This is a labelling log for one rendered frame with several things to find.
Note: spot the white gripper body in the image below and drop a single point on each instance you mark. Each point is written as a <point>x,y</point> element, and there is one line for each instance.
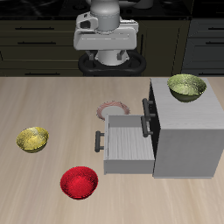
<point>105,40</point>

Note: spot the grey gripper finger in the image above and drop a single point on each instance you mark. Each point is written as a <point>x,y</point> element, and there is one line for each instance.
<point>90,54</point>
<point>121,54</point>

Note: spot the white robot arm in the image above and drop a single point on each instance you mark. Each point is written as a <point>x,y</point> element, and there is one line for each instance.
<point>105,13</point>

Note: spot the green bowl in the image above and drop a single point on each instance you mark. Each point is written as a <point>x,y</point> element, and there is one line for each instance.
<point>186,86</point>

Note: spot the white cabinet drawer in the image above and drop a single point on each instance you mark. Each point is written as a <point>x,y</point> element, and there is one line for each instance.
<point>128,145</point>

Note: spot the yellow bowl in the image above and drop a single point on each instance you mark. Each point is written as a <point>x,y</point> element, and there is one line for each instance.
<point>32,139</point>

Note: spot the white cabinet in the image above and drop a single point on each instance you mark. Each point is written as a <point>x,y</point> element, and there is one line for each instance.
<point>186,140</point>

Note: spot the red bowl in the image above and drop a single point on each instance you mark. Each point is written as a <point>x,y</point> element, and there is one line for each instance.
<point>78,182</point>

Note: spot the dark kitchen cupboard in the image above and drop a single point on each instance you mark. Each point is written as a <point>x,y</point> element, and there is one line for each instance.
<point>38,52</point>

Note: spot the pink fluted plate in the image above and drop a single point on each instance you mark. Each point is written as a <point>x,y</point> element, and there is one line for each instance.
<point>113,110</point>

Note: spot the black kitchen counter top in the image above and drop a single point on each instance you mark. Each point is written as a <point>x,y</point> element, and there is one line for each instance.
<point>43,8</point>

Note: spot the grey kitchen cupboard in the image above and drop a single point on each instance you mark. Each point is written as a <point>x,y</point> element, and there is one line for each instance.
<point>204,49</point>

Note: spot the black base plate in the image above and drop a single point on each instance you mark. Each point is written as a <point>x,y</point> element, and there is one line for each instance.
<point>137,65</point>

